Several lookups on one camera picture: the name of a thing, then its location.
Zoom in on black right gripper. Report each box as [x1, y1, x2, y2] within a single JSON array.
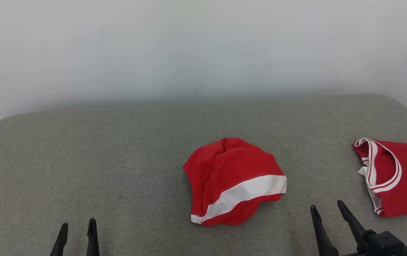
[[310, 200, 371, 256]]

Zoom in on grey fabric sofa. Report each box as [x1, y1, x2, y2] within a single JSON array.
[[0, 93, 407, 256]]

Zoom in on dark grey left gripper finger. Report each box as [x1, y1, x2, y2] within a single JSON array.
[[86, 218, 100, 256], [50, 223, 69, 256]]

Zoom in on red shorts with white stripe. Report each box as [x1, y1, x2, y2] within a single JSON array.
[[183, 138, 288, 226]]

